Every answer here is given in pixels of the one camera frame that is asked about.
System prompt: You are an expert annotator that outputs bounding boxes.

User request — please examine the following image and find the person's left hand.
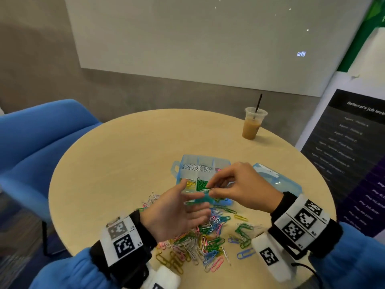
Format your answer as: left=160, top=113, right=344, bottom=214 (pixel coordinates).
left=140, top=180, right=213, bottom=242

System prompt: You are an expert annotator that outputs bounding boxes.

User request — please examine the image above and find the person's right hand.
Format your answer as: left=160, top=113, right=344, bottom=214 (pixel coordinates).
left=206, top=162, right=284, bottom=213

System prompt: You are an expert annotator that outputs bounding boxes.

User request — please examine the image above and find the pile of coloured paper clips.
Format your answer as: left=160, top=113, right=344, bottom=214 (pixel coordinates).
left=138, top=191, right=265, bottom=275

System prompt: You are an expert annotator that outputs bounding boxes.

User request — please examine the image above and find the blue compartment organizer box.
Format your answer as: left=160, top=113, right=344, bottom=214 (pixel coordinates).
left=171, top=155, right=235, bottom=206

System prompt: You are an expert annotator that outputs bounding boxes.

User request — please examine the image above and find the person's left forearm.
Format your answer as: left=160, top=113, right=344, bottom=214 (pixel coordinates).
left=30, top=210, right=157, bottom=289

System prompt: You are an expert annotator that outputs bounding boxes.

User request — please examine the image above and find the blue transparent box lid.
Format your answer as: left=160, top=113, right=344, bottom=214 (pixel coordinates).
left=253, top=163, right=303, bottom=196

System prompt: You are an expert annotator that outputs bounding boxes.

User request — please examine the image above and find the left wrist marker band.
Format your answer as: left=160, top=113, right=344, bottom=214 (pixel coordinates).
left=99, top=215, right=144, bottom=267

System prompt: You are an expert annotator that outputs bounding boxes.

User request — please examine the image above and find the wrist marker band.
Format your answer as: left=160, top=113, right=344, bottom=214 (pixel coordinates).
left=99, top=215, right=144, bottom=267
left=272, top=195, right=330, bottom=250

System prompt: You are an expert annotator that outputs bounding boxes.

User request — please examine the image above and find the iced coffee plastic cup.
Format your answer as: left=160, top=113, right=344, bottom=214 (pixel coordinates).
left=242, top=107, right=268, bottom=140

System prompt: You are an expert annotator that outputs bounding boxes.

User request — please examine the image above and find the right wrist marker band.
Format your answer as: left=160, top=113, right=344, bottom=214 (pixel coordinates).
left=272, top=195, right=330, bottom=250

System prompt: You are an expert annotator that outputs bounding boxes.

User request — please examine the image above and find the round wooden table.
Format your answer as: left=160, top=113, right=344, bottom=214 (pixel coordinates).
left=48, top=109, right=338, bottom=289

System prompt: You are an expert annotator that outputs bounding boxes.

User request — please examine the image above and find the standing poster banner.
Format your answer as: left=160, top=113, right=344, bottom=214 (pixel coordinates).
left=295, top=0, right=385, bottom=244

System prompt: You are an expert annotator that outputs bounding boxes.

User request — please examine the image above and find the blue upholstered chair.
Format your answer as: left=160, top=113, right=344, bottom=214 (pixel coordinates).
left=0, top=99, right=103, bottom=256

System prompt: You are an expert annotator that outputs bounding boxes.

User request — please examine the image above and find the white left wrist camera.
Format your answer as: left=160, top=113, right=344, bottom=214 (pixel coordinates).
left=141, top=265, right=181, bottom=289

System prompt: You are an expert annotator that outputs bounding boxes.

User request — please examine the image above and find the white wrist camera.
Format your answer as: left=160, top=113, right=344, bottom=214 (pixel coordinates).
left=141, top=265, right=181, bottom=289
left=251, top=233, right=296, bottom=282

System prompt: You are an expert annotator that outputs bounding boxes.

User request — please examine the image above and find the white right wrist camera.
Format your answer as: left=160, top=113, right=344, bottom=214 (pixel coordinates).
left=251, top=233, right=296, bottom=282

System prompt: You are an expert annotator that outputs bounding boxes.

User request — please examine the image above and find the black camera cable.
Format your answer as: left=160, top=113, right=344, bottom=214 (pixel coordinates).
left=292, top=262, right=326, bottom=289

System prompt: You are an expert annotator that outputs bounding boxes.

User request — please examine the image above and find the white wall board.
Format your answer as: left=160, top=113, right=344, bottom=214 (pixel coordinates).
left=63, top=0, right=375, bottom=98

